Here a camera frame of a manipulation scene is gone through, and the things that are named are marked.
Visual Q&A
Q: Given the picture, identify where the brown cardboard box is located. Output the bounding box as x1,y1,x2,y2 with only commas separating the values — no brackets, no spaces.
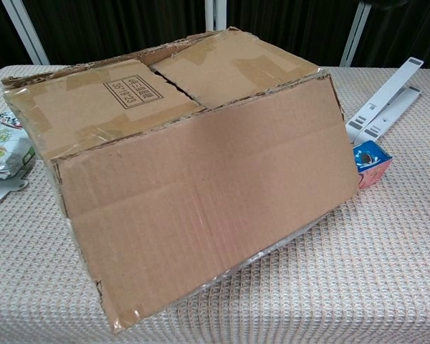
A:
1,27,361,334

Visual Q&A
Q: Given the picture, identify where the blue cookie box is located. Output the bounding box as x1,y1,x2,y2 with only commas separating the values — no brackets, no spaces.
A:
351,140,393,190

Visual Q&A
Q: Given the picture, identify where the beige waffle tablecloth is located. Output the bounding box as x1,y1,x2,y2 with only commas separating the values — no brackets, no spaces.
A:
0,64,430,344

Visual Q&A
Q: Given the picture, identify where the white folding laptop stand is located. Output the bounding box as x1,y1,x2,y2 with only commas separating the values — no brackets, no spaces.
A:
345,57,426,145

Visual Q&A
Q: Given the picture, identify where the green peanut snack bag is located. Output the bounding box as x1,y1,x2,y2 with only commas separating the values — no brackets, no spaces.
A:
0,113,35,180

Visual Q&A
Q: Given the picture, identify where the white cardboard hang card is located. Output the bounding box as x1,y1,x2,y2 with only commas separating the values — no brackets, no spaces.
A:
0,176,29,206

